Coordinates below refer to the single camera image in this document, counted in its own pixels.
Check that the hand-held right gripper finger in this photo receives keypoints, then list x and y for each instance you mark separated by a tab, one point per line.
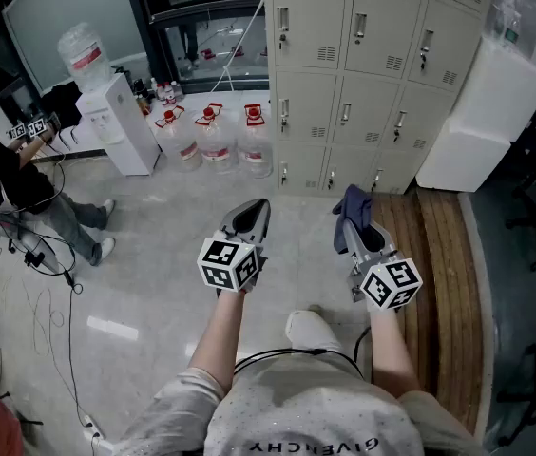
387	245
351	240

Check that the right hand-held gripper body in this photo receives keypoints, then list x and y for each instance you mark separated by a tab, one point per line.
391	285

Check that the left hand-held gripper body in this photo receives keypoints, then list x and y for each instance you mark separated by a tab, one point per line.
223	264

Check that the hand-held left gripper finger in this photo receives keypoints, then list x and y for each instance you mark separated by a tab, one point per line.
266	226
229	223

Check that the dark blue wiping cloth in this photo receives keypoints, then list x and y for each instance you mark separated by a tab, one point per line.
356	207

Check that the beige metal cabinet door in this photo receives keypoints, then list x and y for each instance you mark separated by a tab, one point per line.
315	22

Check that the person's left forearm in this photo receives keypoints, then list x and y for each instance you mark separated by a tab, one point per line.
216	340

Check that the beige metal locker cabinet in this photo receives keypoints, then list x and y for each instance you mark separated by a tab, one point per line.
368	107

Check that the black key fob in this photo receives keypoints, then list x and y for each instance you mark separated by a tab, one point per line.
282	41

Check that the wooden slat platform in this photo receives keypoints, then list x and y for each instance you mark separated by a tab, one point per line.
444	278

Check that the person's right shoe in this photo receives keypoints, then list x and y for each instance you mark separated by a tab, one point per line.
315	308

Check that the person's light trousers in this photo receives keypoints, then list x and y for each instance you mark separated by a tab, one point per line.
311	333

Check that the white water dispenser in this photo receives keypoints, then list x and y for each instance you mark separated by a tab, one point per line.
125	131

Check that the amber bottle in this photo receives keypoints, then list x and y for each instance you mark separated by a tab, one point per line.
143	106

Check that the person's light grey shirt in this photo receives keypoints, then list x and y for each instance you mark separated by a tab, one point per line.
306	411

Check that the small clear plastic bottle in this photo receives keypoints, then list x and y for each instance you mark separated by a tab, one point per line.
155	88

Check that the dark glass bottle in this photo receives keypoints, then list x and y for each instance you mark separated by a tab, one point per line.
140	88

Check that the grey swivel chair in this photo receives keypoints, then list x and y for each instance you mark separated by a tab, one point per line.
35	250

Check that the black bag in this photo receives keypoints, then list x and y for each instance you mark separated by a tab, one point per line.
61	105

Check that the white power strip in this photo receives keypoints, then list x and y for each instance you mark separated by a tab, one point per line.
92	428

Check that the black framed window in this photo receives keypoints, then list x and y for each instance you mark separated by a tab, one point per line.
137	17

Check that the clear dispenser water bottle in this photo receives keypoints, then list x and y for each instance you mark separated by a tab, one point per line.
82	50

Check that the frosted glass panel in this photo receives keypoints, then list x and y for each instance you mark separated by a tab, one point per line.
68	7

